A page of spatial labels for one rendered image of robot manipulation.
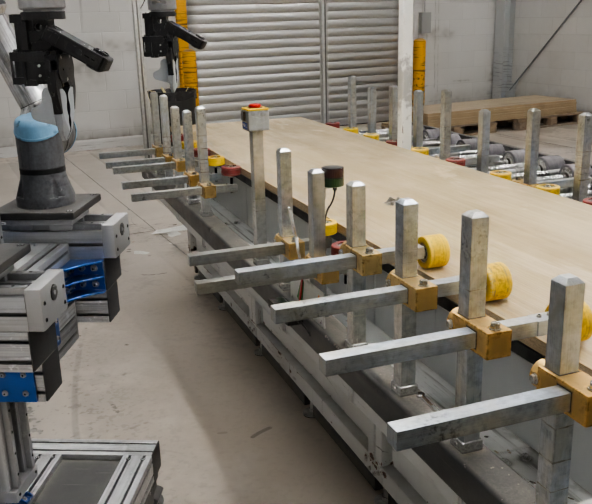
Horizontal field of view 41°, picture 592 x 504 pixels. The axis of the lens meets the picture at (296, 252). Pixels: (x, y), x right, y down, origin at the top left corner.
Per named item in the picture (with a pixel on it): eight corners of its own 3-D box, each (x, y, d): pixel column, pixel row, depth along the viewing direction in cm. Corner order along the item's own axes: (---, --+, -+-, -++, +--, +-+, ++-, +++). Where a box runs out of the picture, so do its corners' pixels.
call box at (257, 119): (248, 134, 247) (247, 109, 245) (242, 131, 254) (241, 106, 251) (269, 132, 250) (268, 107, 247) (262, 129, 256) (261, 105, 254)
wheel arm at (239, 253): (190, 269, 222) (189, 255, 221) (187, 266, 225) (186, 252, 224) (332, 250, 237) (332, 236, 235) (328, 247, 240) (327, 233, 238)
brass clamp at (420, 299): (413, 313, 158) (413, 289, 157) (383, 292, 170) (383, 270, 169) (440, 308, 160) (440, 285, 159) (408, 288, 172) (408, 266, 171)
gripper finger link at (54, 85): (59, 112, 135) (53, 60, 132) (69, 112, 134) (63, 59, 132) (49, 115, 130) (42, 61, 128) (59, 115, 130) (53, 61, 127)
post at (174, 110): (178, 208, 376) (171, 106, 362) (177, 206, 379) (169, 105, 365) (185, 207, 377) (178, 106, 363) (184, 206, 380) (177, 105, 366)
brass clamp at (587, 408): (582, 429, 113) (584, 397, 112) (524, 390, 125) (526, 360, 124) (616, 421, 115) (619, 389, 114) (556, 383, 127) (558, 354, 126)
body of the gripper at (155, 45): (150, 57, 217) (147, 12, 214) (181, 57, 217) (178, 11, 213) (143, 59, 210) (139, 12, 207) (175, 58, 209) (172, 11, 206)
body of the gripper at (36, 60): (31, 85, 137) (22, 12, 134) (79, 83, 137) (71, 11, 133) (12, 89, 130) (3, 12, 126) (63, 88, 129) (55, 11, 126)
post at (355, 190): (353, 373, 195) (351, 183, 182) (347, 367, 199) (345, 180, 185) (366, 370, 197) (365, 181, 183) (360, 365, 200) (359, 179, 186)
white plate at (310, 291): (323, 329, 209) (322, 293, 206) (289, 298, 232) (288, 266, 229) (325, 329, 209) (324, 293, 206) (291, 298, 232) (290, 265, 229)
